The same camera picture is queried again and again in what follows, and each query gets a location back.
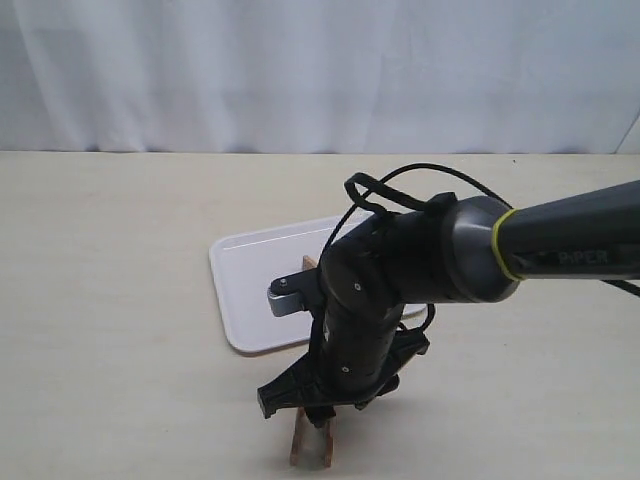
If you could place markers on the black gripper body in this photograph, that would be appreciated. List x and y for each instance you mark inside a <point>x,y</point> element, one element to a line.
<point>312,384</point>

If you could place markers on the notched wooden block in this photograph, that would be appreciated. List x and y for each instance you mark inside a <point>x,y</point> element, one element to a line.
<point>300,430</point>
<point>328,442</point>
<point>308,263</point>

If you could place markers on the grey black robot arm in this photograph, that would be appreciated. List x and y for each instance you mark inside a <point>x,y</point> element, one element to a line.
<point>444,250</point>

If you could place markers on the white plastic tray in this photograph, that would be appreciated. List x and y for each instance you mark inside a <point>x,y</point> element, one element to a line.
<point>243,267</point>

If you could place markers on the white curtain backdrop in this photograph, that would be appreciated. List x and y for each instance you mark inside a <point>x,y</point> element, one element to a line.
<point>321,76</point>

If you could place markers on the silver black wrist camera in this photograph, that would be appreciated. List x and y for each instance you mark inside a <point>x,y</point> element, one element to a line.
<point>294,293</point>

